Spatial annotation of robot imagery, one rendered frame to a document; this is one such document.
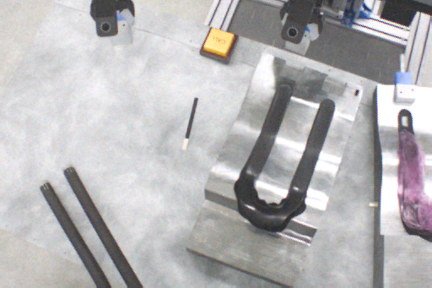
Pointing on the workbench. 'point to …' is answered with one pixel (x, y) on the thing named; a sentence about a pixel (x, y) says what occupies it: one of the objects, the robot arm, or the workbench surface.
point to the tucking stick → (190, 124)
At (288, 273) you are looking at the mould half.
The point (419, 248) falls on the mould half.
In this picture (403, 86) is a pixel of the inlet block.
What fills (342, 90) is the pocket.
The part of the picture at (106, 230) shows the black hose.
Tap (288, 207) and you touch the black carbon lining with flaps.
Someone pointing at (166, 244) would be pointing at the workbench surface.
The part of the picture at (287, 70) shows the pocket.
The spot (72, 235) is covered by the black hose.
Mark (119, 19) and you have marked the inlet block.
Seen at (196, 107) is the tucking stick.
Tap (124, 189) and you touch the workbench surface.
